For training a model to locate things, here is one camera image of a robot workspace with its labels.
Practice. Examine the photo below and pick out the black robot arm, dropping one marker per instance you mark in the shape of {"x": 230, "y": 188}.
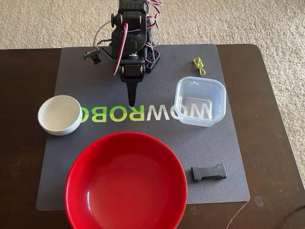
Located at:
{"x": 133, "y": 40}

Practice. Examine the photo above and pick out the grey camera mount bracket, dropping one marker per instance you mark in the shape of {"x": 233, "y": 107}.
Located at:
{"x": 106, "y": 53}

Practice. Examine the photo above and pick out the small white bowl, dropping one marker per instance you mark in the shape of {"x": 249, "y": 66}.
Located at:
{"x": 59, "y": 114}

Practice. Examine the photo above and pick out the grey mat with WOWROBO print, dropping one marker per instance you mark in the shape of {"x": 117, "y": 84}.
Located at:
{"x": 166, "y": 143}

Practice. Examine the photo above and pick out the large red bowl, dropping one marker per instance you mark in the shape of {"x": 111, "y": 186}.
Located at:
{"x": 124, "y": 186}

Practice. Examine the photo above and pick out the black plastic buckle piece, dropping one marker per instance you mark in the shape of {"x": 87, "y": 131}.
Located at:
{"x": 197, "y": 174}

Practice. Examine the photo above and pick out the clear square plastic container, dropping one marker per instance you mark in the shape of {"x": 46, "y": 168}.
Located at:
{"x": 200, "y": 109}

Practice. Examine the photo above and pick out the black perforated arm base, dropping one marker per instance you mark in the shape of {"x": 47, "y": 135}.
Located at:
{"x": 152, "y": 58}

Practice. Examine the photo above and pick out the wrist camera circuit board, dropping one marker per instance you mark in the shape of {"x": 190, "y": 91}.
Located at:
{"x": 91, "y": 55}

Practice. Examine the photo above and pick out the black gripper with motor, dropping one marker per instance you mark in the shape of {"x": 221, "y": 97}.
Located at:
{"x": 132, "y": 70}

